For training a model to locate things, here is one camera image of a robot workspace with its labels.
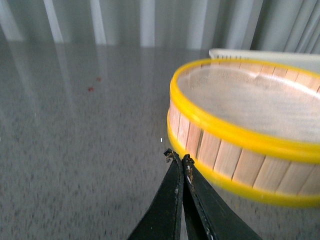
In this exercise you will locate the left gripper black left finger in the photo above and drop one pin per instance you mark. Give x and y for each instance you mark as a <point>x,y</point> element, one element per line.
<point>162,220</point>

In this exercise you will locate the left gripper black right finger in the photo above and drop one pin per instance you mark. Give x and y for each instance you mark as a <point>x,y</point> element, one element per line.
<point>207,216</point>

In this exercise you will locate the white rectangular tray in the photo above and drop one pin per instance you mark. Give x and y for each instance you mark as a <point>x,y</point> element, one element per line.
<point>306,61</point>

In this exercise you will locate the wooden steamer with yellow rims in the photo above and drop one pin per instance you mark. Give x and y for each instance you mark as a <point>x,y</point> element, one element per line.
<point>253,165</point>

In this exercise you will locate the white mesh steamer liner cloth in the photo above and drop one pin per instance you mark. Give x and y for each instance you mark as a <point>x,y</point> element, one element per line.
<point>265,104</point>

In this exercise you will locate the grey pleated curtain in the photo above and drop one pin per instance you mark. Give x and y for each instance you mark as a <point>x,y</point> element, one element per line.
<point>266,25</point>

